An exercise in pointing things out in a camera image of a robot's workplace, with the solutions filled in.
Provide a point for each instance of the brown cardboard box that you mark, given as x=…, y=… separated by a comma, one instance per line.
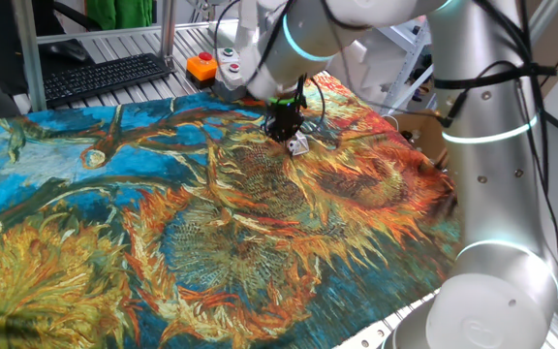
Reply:
x=429, y=136

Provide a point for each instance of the hanging green cloth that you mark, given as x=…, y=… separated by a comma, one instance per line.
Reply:
x=119, y=12

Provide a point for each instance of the sunflower painting tablecloth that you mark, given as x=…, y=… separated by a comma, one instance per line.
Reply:
x=114, y=242

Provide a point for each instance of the aluminium frame rail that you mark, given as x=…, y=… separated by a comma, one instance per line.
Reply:
x=114, y=31

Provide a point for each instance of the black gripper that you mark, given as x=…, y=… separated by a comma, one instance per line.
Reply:
x=284, y=117

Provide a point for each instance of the orange emergency stop box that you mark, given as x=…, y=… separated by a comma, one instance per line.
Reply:
x=201, y=69

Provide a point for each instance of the black computer keyboard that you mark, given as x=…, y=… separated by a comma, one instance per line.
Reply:
x=100, y=77

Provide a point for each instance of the white metal shelf rack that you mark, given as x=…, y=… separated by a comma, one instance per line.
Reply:
x=407, y=63

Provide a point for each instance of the white box small green button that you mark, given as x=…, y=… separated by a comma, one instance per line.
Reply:
x=227, y=52

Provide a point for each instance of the black computer mouse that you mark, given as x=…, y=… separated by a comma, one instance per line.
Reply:
x=68, y=50

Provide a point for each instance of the clear triangular stand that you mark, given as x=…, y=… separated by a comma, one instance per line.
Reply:
x=303, y=145

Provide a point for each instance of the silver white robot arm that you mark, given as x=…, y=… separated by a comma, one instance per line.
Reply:
x=492, y=194

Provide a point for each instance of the white foam block stack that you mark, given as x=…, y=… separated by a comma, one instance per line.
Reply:
x=371, y=72

